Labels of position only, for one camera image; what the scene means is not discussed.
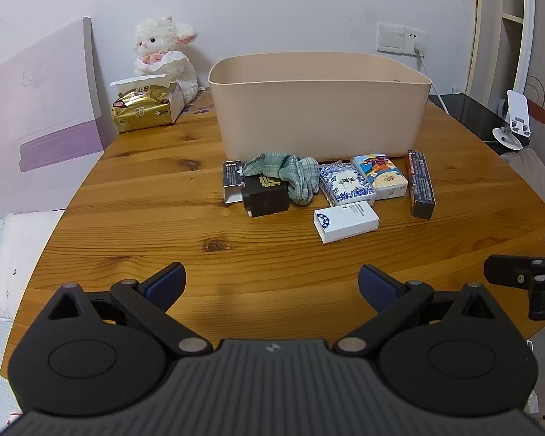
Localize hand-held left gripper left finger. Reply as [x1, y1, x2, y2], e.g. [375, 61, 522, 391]
[49, 262, 213, 356]

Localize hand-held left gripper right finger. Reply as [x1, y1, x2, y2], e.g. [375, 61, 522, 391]
[333, 263, 500, 356]

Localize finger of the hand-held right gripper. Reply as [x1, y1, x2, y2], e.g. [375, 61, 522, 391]
[484, 254, 545, 321]

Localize grey cushion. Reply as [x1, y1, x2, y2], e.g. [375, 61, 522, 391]
[500, 148, 545, 210]

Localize white box with blue emblem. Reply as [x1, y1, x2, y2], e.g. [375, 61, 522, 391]
[313, 201, 381, 245]

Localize blue and white tissue pack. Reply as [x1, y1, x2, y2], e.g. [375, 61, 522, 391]
[319, 162, 377, 208]

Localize long dark box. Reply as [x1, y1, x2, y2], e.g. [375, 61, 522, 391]
[406, 150, 436, 220]

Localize colourful cartoon tissue pack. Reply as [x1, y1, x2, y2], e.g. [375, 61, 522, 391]
[351, 153, 410, 202]

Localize small black sliding box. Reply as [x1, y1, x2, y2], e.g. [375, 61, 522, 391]
[222, 160, 246, 206]

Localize white phone stand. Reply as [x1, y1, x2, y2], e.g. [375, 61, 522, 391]
[491, 89, 532, 150]

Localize black box with gold print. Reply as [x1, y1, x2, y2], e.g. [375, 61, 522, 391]
[241, 174, 291, 218]

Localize green checked cloth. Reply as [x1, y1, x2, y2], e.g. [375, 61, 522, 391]
[242, 151, 321, 206]

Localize black side table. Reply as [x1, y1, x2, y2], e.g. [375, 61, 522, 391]
[429, 93, 515, 156]

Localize gold tissue packet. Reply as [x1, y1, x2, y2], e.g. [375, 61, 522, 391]
[112, 91, 173, 134]

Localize gold tissue pack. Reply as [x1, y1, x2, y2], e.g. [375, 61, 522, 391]
[109, 73, 186, 125]

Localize beige plastic storage bin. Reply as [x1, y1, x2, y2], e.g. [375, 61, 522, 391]
[208, 52, 433, 164]

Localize light wooden shelf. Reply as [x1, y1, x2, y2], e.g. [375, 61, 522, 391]
[465, 0, 545, 121]

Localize white plush lamb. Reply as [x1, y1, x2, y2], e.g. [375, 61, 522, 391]
[133, 16, 199, 103]

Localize white power cable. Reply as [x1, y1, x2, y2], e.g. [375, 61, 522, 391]
[413, 43, 456, 115]

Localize white wall socket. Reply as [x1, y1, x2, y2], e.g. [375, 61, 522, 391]
[402, 26, 427, 56]

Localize white wall switch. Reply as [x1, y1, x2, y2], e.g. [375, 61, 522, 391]
[376, 22, 405, 54]

